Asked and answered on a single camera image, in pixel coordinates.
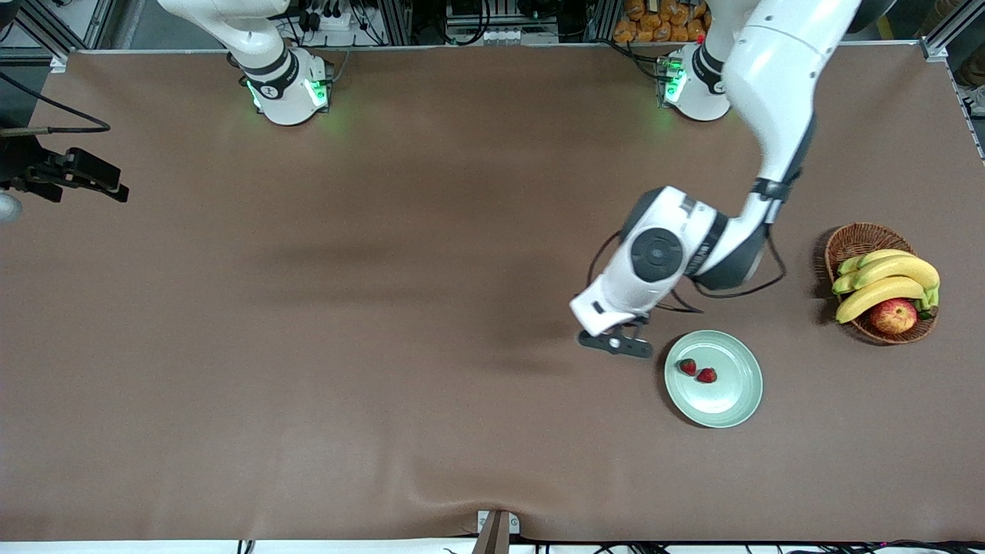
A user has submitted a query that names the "grey metal table clamp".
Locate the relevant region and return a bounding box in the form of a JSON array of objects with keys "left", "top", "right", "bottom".
[{"left": 476, "top": 509, "right": 521, "bottom": 554}]

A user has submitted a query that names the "pale green round plate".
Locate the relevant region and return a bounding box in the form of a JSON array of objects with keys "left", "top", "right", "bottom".
[{"left": 664, "top": 330, "right": 763, "bottom": 429}]

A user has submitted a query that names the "greenish yellow banana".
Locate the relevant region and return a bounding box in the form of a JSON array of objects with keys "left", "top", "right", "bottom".
[{"left": 837, "top": 249, "right": 914, "bottom": 278}]

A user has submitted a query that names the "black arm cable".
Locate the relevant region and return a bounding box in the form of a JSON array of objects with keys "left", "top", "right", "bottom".
[
  {"left": 0, "top": 71, "right": 111, "bottom": 138},
  {"left": 586, "top": 229, "right": 787, "bottom": 315}
]

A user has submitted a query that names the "brown table cloth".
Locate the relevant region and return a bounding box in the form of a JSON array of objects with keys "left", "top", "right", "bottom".
[{"left": 0, "top": 42, "right": 985, "bottom": 543}]

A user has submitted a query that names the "pile of orange bread rolls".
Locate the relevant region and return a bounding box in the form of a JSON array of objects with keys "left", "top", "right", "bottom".
[{"left": 613, "top": 0, "right": 713, "bottom": 44}]

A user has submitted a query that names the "aluminium frame profile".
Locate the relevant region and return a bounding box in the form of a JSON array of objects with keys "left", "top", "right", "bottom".
[
  {"left": 12, "top": 0, "right": 72, "bottom": 58},
  {"left": 920, "top": 12, "right": 985, "bottom": 62}
]

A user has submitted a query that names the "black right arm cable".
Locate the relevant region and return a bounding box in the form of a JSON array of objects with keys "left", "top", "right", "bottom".
[{"left": 0, "top": 71, "right": 111, "bottom": 138}]

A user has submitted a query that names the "red yellow apple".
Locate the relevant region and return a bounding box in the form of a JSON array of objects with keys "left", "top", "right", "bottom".
[{"left": 870, "top": 299, "right": 918, "bottom": 335}]

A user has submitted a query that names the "aluminium frame post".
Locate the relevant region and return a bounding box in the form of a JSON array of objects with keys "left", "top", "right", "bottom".
[
  {"left": 585, "top": 0, "right": 616, "bottom": 43},
  {"left": 381, "top": 0, "right": 414, "bottom": 45}
]

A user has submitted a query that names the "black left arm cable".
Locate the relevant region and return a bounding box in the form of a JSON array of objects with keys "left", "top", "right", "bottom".
[{"left": 586, "top": 229, "right": 787, "bottom": 315}]

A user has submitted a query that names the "white power strip with plugs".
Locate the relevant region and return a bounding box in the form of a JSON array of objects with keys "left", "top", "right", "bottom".
[{"left": 304, "top": 2, "right": 362, "bottom": 32}]

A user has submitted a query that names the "white socket strip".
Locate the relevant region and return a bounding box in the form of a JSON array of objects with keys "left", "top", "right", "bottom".
[{"left": 477, "top": 27, "right": 559, "bottom": 45}]

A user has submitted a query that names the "brown wicker basket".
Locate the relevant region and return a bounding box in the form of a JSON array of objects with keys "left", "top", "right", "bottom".
[{"left": 825, "top": 223, "right": 938, "bottom": 345}]

